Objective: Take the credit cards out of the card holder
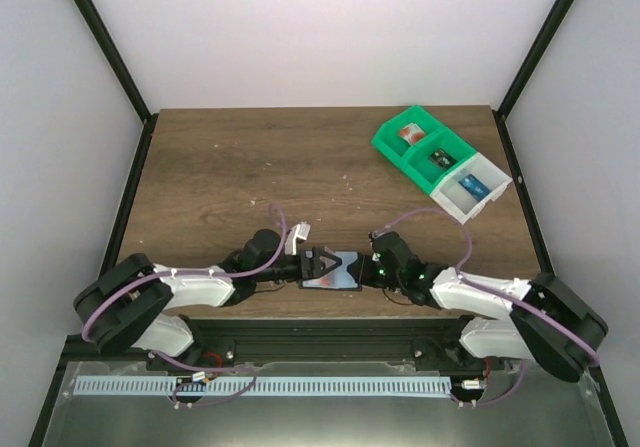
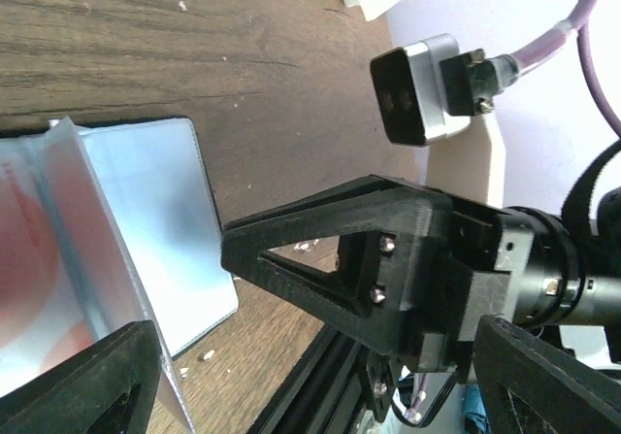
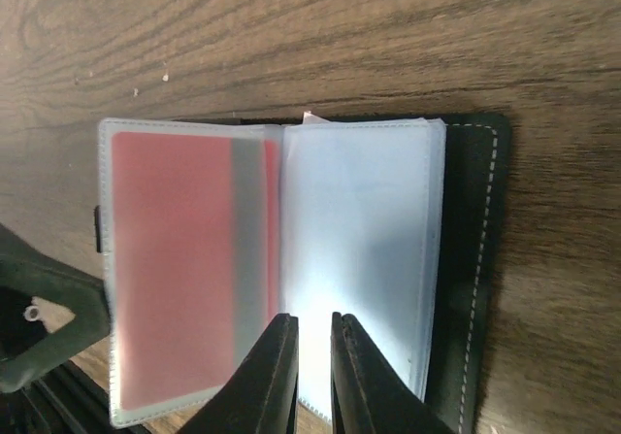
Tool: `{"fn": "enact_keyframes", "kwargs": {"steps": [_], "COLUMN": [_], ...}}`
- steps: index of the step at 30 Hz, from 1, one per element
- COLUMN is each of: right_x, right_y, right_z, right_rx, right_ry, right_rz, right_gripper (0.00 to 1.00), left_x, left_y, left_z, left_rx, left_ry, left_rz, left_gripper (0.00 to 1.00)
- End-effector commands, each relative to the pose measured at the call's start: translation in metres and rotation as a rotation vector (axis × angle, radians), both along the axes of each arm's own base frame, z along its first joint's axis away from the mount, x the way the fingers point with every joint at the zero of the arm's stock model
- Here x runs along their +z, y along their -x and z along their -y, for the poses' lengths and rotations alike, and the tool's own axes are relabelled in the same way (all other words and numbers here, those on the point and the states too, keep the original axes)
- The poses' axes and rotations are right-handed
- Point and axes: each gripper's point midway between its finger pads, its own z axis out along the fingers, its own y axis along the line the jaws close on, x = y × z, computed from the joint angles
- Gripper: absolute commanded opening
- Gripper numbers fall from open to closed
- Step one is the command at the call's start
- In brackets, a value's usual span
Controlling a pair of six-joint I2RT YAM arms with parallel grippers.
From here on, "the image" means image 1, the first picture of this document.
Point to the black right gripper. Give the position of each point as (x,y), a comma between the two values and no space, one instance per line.
(368,273)

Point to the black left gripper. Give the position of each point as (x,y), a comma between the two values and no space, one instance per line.
(306,265)

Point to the black leather card holder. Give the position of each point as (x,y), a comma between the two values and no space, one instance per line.
(341,279)

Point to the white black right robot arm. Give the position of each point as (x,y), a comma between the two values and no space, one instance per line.
(538,319)

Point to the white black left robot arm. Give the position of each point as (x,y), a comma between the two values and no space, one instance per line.
(128,306)

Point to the dark green card in bin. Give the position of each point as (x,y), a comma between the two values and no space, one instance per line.
(442,159)

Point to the blue card in bin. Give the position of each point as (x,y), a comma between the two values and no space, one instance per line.
(474,187)

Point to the red white card in bin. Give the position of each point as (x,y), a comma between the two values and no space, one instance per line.
(411,133)

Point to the green plastic bin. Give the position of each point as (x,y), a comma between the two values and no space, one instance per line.
(398,137)
(428,161)

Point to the white plastic bin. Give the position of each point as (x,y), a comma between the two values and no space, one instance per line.
(456,201)

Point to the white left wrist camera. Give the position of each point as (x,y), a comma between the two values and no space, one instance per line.
(296,235)

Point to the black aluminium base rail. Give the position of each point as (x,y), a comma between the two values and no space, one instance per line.
(435,344)

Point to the white slotted cable duct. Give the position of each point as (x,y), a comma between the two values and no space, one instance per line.
(385,386)

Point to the black frame post right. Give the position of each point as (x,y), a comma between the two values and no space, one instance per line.
(540,44)

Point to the black frame post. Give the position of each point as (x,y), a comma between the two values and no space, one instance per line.
(111,53)
(540,44)

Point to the black frame post left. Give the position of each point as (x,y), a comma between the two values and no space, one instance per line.
(111,53)

